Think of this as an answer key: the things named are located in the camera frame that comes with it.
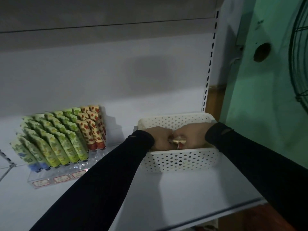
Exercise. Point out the white store shelf unit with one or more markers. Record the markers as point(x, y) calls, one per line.
point(96, 76)

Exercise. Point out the person's right forearm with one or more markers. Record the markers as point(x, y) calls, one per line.
point(260, 165)

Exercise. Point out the person's right hand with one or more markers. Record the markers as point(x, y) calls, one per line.
point(195, 135)

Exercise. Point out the row of cream tubes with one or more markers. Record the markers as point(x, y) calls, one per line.
point(93, 108)

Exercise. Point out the white perforated basket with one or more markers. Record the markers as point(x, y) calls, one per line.
point(178, 161)

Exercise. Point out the person's left hand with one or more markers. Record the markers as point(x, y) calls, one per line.
point(160, 139)

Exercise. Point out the clear acrylic display rack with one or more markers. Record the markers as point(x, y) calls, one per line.
point(72, 167)

